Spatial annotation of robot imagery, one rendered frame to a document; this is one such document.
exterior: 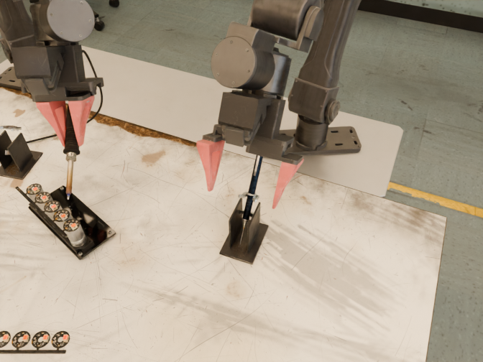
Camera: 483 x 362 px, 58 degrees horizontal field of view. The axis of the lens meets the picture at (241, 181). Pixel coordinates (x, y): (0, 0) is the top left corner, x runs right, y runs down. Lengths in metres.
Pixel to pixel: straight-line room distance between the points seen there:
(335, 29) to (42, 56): 0.45
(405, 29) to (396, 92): 0.71
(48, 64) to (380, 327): 0.57
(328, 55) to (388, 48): 2.06
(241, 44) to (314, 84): 0.30
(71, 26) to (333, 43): 0.41
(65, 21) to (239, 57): 0.23
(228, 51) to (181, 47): 2.23
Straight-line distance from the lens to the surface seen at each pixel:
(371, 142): 0.94
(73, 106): 0.68
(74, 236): 0.73
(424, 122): 2.31
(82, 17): 0.62
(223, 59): 0.52
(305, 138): 0.87
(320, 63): 0.79
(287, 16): 0.57
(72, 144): 0.71
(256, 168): 0.67
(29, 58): 0.61
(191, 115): 0.98
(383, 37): 2.94
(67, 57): 0.67
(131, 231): 0.77
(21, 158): 0.93
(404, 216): 0.82
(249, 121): 0.50
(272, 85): 0.57
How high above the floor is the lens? 1.35
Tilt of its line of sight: 47 degrees down
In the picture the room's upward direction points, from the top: straight up
